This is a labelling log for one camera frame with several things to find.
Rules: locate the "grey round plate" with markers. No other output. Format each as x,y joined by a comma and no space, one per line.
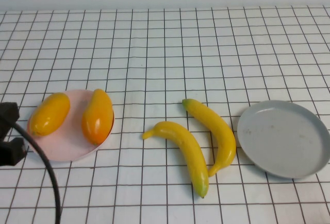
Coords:
281,141

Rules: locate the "yellow banana with green tip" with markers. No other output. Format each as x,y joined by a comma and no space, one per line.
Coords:
185,144
221,136

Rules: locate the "white grid tablecloth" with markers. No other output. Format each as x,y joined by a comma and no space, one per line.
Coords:
154,54

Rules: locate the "pink round plate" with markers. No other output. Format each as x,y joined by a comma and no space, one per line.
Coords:
67,146

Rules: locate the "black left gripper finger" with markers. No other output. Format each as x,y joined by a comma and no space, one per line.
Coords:
13,153
7,113

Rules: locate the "orange yellow mango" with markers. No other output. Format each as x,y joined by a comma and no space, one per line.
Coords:
97,118
49,116

